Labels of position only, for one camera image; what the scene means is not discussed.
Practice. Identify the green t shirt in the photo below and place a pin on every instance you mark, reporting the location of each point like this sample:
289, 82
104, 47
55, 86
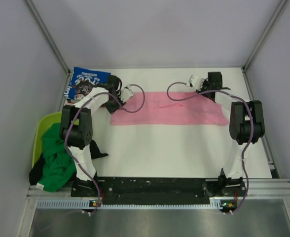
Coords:
58, 166

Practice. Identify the folded blue printed t shirt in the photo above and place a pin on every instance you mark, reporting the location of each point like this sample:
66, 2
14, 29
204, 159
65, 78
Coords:
82, 81

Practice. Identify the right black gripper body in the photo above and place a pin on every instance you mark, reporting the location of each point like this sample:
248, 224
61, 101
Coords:
205, 87

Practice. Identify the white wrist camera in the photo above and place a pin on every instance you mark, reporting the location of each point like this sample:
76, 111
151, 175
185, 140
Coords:
195, 82
126, 93

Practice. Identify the lime green plastic bin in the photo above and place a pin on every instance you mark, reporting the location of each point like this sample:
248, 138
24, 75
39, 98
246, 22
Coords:
44, 124

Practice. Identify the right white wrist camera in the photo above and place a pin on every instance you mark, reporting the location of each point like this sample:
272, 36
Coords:
195, 82

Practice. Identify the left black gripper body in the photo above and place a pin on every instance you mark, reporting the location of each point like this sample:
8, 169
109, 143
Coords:
111, 105

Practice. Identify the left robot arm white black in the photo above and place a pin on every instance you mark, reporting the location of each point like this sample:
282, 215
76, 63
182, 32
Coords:
76, 130

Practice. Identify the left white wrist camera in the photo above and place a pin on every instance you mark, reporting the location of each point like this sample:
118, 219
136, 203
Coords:
126, 93

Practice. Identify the pink t shirt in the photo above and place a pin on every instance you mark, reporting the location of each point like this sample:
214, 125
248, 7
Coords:
159, 109

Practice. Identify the black t shirt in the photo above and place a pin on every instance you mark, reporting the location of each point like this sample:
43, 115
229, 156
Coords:
36, 172

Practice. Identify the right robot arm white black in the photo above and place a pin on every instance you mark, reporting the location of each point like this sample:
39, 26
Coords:
246, 126

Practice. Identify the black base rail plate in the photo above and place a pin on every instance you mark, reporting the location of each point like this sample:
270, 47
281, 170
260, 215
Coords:
154, 191

